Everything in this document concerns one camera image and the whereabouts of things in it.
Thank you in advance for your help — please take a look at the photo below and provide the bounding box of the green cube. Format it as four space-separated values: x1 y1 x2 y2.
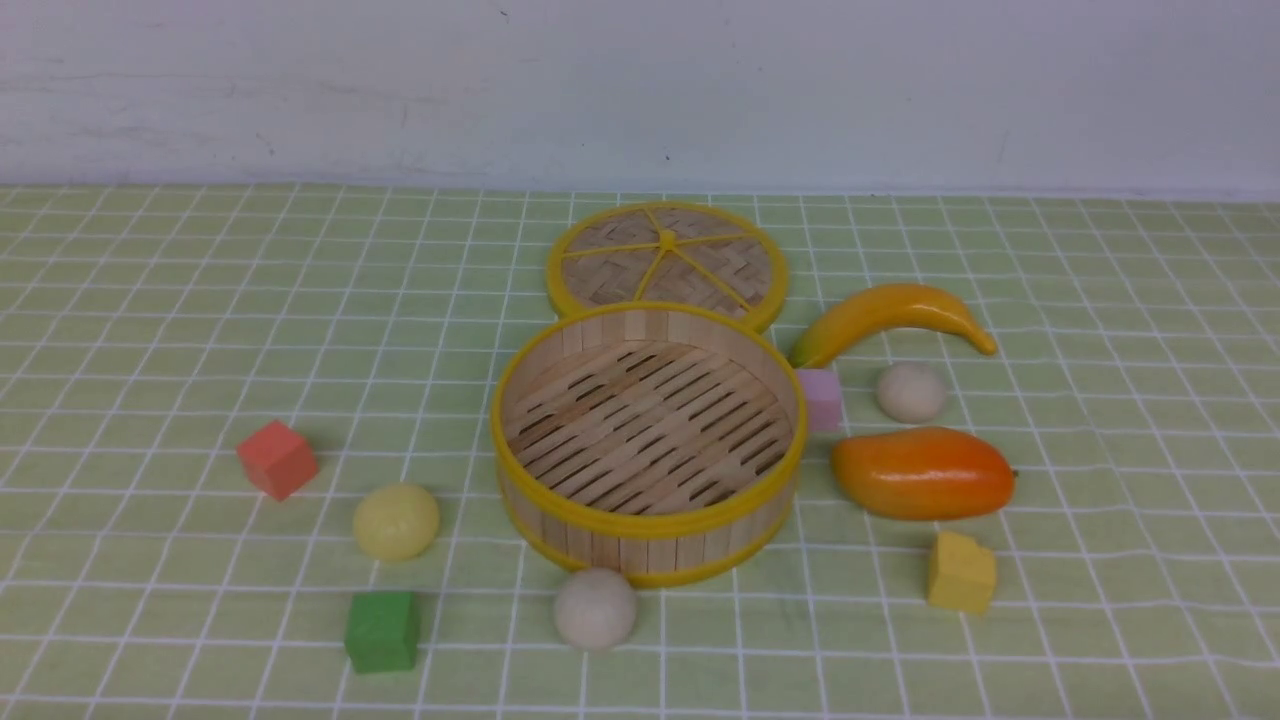
344 591 421 675

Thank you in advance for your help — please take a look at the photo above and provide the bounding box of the orange toy mango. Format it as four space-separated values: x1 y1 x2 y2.
829 427 1018 521

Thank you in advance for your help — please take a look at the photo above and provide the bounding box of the yellow toy banana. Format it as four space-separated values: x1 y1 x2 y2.
788 283 998 369

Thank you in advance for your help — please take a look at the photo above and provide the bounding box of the white bun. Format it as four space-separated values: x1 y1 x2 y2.
553 568 637 651
876 363 950 425

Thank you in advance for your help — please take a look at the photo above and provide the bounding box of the bamboo steamer lid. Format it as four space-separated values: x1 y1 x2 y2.
545 201 788 332

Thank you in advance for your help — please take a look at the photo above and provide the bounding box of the bamboo steamer tray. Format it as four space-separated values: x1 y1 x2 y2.
490 302 808 587

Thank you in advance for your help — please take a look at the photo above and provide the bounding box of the yellow block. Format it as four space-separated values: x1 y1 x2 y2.
925 530 997 615

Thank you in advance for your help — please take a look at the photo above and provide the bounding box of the pink cube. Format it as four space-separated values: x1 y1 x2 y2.
796 368 844 434

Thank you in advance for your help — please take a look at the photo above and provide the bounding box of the yellow bun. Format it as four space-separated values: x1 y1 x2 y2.
352 483 442 562

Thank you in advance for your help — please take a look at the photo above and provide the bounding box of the red cube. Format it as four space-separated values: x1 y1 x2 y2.
236 419 319 502

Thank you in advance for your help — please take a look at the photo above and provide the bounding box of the white bun front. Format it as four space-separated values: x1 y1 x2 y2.
553 568 637 651

